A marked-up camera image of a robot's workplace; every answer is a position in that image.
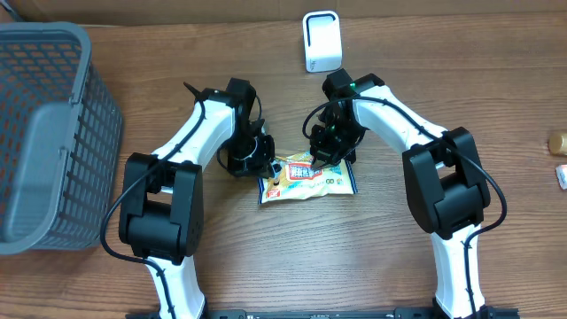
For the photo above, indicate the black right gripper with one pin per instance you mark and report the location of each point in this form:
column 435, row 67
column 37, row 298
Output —
column 320, row 152

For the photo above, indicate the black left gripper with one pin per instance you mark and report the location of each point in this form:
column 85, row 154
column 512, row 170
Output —
column 261, row 167

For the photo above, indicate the yellow snack bag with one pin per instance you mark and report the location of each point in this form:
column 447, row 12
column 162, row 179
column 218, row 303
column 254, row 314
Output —
column 298, row 180

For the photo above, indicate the white tube with gold cap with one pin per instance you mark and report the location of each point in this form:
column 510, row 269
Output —
column 557, row 143

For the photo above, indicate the small orange white box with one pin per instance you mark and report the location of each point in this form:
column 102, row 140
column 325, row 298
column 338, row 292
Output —
column 561, row 174

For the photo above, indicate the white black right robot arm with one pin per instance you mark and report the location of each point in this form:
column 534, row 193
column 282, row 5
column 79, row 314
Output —
column 445, row 184

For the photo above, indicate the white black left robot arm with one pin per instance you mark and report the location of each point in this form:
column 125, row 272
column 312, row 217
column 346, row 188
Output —
column 162, row 202

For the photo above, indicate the white barcode scanner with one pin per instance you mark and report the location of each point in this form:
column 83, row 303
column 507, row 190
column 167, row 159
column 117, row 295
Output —
column 322, row 41

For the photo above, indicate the grey mesh basket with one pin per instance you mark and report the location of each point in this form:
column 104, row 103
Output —
column 61, row 133

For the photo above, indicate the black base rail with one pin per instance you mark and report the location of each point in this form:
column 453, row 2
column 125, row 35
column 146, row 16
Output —
column 397, row 313

